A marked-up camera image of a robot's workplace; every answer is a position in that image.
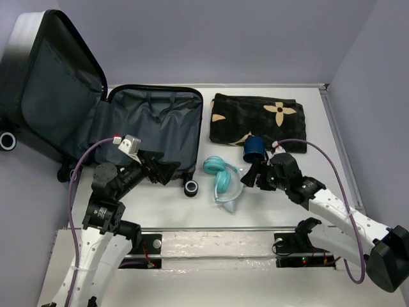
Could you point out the teal cat-ear headphones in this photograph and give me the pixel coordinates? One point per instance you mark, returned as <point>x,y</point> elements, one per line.
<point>224,172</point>

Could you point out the dark blue cup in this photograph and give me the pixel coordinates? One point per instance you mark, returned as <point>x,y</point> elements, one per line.
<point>254,148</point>

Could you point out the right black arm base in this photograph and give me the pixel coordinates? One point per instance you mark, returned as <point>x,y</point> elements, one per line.
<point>294,249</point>

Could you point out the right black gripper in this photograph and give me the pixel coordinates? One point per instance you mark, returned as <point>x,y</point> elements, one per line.
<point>250,176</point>

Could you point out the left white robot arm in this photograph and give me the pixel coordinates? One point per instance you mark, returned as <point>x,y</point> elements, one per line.
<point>105,237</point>

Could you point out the black beige flower blanket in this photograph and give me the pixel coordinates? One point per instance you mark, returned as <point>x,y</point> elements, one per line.
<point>235,118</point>

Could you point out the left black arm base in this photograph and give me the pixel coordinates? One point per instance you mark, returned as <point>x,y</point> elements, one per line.
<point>147,255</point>

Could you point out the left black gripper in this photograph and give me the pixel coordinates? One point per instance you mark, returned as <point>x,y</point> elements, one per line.
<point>166,169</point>

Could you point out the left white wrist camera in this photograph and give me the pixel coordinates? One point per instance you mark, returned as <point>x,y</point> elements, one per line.
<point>129,145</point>

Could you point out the aluminium table rail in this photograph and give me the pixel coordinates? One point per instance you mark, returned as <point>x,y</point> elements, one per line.
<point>348,172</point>

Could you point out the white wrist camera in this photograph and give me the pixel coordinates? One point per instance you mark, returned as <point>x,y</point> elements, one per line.
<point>129,145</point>
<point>276,148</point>

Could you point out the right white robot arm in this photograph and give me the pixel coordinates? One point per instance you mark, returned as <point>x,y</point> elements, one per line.
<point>358,239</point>

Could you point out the black white space suitcase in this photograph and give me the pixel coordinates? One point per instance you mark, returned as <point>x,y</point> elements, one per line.
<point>55,99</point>

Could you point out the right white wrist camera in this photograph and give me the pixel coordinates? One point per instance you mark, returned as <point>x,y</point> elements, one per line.
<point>276,148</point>

